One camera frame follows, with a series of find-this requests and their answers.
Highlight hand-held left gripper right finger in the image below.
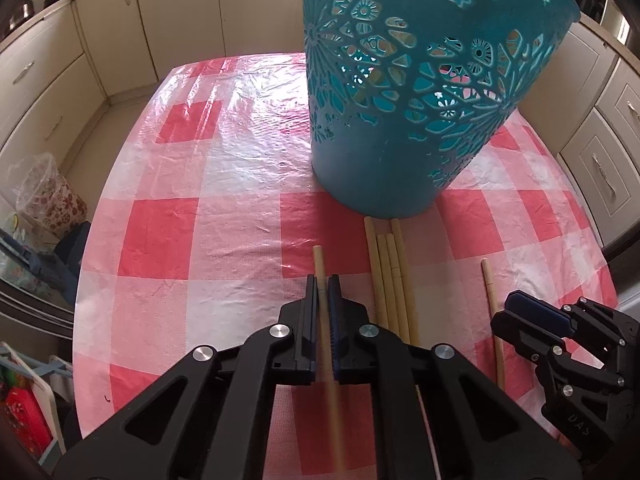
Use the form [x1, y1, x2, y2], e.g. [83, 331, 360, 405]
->
[327, 274, 583, 480]

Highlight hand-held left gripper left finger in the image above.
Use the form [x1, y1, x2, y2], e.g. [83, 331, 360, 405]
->
[52, 274, 321, 480]

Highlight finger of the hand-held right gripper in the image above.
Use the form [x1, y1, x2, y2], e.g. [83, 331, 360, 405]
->
[491, 309, 622, 402]
[504, 291, 640, 362]

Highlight single wooden chopstick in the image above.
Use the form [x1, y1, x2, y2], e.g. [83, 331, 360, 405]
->
[480, 258, 509, 392]
[312, 245, 351, 480]

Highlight bunch of wooden chopsticks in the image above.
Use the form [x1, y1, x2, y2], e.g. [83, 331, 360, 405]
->
[363, 216, 422, 347]

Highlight teal cut-out plastic basket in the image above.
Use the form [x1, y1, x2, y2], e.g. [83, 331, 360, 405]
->
[301, 0, 582, 219]

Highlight pink checked plastic tablecloth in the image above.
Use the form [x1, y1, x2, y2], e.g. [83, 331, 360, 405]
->
[72, 51, 619, 480]

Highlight dark blue box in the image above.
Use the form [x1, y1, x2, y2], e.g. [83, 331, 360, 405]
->
[55, 220, 91, 281]

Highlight grey refrigerator door edge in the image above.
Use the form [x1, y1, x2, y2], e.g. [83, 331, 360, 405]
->
[0, 227, 76, 341]

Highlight floral trash bin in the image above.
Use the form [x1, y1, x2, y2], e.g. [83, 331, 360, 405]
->
[10, 152, 90, 235]

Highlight cream lower kitchen cabinets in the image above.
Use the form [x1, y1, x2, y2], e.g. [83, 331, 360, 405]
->
[0, 0, 640, 261]

